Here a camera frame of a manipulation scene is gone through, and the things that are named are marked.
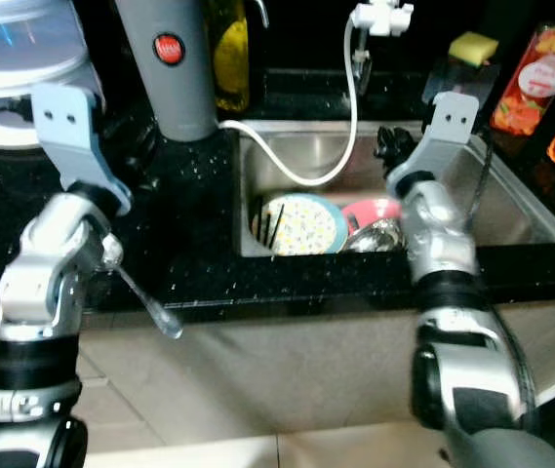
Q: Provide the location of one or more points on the chrome tap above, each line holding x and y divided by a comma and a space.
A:
361, 63

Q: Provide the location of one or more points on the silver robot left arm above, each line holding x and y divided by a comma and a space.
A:
48, 273

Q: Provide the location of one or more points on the yellow oil bottle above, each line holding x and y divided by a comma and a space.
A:
230, 58

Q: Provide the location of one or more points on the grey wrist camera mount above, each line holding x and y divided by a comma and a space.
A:
72, 141
453, 127

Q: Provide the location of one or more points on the black chopstick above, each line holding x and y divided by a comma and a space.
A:
279, 224

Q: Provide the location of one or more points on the beige kitchen cabinet front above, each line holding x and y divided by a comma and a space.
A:
267, 380

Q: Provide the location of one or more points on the clear stacked plastic container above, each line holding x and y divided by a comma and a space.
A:
23, 58

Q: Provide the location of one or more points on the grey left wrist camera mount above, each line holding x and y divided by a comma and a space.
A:
72, 141

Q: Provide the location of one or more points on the floral plate with blue rim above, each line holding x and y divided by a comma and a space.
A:
301, 224

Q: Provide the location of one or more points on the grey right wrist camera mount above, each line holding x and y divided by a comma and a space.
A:
453, 127

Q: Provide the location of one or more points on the stainless steel kitchen sink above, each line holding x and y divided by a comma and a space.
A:
531, 205

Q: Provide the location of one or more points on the white tap filter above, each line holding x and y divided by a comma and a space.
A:
382, 18

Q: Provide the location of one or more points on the stainless steel bowl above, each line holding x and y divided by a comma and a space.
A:
376, 237

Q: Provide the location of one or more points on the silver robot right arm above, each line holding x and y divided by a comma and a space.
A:
443, 244

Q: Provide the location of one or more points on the red peach refill pouch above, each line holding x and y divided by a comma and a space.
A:
531, 83

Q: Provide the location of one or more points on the grey bottle with red label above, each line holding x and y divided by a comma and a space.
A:
175, 97

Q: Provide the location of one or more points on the yellow sponge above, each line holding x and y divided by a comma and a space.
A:
472, 49

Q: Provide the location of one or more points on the pink plastic plate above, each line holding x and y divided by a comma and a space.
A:
365, 210

